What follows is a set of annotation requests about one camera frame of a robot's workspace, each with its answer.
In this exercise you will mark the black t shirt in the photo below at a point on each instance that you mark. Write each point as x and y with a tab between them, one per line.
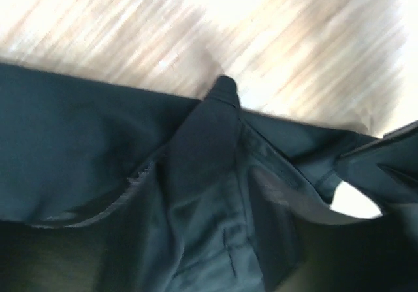
110	188

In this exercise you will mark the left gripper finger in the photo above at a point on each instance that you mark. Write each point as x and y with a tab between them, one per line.
385	170

